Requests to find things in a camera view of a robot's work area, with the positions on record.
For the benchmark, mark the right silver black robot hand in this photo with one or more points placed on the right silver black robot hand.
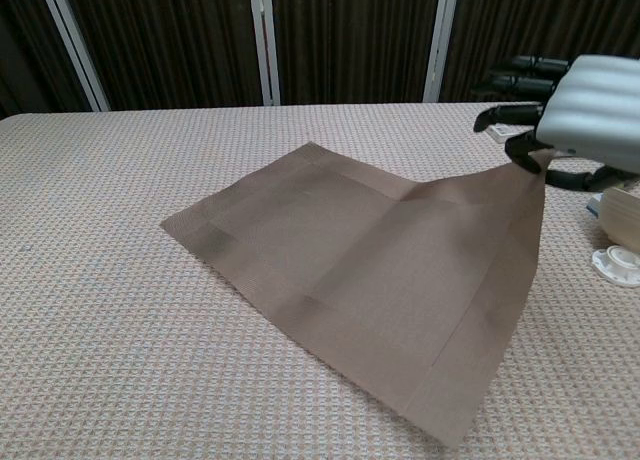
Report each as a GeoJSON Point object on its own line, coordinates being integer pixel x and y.
{"type": "Point", "coordinates": [590, 110]}

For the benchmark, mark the beige bowl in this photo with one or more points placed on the beige bowl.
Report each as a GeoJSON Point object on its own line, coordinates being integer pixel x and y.
{"type": "Point", "coordinates": [622, 220]}

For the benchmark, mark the brown woven placemat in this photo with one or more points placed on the brown woven placemat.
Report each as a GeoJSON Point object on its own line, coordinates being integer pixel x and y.
{"type": "Point", "coordinates": [350, 260]}

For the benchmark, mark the white mahjong tile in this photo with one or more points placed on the white mahjong tile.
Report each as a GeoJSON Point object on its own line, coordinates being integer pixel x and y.
{"type": "Point", "coordinates": [594, 206]}

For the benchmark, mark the dark pleated screen panel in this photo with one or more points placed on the dark pleated screen panel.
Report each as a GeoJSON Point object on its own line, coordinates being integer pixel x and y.
{"type": "Point", "coordinates": [175, 35]}
{"type": "Point", "coordinates": [350, 35]}
{"type": "Point", "coordinates": [25, 40]}
{"type": "Point", "coordinates": [540, 20]}

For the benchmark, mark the white round cap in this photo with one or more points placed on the white round cap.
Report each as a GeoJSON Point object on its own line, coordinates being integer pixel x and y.
{"type": "Point", "coordinates": [617, 265]}

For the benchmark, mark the pink woven tablecloth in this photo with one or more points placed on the pink woven tablecloth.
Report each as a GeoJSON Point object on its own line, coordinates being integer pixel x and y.
{"type": "Point", "coordinates": [100, 280]}

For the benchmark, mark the grey screen frame post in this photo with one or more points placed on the grey screen frame post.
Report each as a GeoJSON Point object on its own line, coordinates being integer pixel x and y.
{"type": "Point", "coordinates": [440, 30]}
{"type": "Point", "coordinates": [70, 35]}
{"type": "Point", "coordinates": [265, 30]}

